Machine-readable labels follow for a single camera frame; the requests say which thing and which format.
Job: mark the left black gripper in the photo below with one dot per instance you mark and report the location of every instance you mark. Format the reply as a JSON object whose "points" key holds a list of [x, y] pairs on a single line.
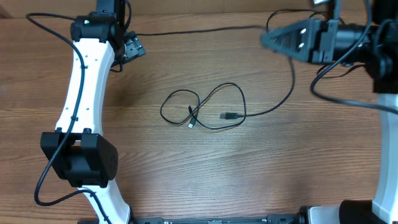
{"points": [[134, 46]]}

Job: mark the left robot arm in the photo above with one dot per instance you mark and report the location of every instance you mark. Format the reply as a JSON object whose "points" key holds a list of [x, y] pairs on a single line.
{"points": [[77, 150]]}

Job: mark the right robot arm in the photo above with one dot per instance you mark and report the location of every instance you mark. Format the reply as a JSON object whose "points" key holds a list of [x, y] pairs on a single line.
{"points": [[372, 46]]}

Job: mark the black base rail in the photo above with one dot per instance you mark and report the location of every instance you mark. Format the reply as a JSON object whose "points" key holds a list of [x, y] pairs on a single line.
{"points": [[270, 219]]}

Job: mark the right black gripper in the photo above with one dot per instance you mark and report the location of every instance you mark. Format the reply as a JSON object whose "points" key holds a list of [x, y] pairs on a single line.
{"points": [[329, 40]]}

